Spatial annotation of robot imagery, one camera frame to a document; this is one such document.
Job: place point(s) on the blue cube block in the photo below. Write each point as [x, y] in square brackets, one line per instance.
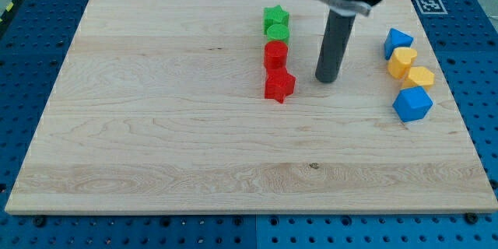
[412, 104]

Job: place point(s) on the red star block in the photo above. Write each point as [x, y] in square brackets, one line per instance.
[279, 84]

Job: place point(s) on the red cylinder block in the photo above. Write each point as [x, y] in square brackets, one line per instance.
[275, 54]

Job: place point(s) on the green cylinder block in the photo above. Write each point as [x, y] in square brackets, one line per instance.
[278, 32]

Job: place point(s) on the light wooden board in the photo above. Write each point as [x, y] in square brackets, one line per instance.
[159, 108]

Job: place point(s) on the green star block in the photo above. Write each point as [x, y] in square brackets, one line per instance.
[274, 15]

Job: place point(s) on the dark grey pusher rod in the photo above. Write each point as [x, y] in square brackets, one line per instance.
[336, 37]

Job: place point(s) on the yellow heart block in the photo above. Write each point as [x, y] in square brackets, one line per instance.
[401, 61]

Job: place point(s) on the blue triangle block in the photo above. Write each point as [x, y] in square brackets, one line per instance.
[394, 39]

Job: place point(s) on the yellow hexagon block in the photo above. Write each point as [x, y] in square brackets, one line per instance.
[419, 76]

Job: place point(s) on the white fiducial marker tag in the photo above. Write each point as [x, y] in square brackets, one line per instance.
[431, 7]

